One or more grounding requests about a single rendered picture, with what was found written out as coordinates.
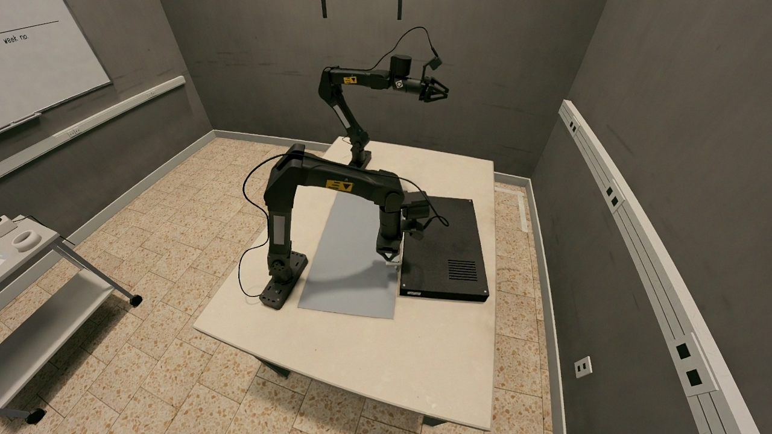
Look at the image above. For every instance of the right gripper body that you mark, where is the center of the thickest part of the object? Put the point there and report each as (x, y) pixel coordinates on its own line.
(390, 237)

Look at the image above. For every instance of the grey flat mat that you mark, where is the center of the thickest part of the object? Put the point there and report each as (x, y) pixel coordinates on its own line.
(347, 275)

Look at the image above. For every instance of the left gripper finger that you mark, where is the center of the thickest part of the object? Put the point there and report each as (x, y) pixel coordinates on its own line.
(432, 87)
(433, 81)

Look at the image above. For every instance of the green circuit board with grey panel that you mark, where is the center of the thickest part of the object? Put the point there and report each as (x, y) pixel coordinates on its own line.
(393, 264)

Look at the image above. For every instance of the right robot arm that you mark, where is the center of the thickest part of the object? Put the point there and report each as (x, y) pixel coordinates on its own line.
(279, 197)

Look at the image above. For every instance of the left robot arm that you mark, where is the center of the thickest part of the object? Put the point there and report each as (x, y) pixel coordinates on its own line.
(330, 85)

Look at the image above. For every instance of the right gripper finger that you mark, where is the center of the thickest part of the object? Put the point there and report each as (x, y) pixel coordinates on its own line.
(394, 254)

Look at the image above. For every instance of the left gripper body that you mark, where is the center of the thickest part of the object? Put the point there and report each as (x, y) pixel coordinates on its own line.
(414, 85)

